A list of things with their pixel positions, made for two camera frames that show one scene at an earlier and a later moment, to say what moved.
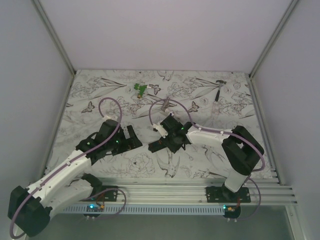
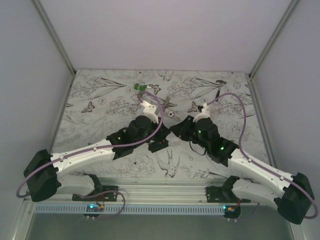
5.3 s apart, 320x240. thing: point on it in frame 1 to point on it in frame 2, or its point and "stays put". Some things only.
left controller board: x=94 y=208 stays put
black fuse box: x=156 y=146 stays put
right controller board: x=232 y=211 stays put
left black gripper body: x=119 y=144 to x=158 y=136
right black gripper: x=174 y=148 to x=181 y=128
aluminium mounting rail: x=271 y=189 stays put
